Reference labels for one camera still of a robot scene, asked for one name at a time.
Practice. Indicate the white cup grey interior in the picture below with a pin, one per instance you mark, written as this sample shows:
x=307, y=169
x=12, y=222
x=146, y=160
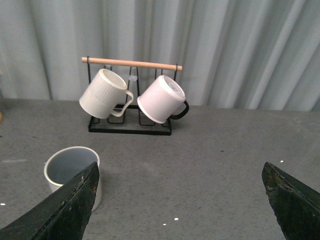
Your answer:
x=65, y=164

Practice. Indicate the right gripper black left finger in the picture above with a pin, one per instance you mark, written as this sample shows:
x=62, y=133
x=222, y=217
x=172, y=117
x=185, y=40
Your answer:
x=63, y=215

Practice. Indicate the black wire mug rack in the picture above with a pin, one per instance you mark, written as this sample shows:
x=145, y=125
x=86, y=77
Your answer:
x=133, y=121

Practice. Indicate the cream ribbed mug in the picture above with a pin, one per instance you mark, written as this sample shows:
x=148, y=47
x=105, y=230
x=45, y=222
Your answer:
x=104, y=93

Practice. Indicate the white mug black handle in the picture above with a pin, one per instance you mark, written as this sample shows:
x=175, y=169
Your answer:
x=164, y=99

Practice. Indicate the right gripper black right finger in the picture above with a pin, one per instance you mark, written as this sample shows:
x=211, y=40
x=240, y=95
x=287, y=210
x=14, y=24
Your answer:
x=295, y=204

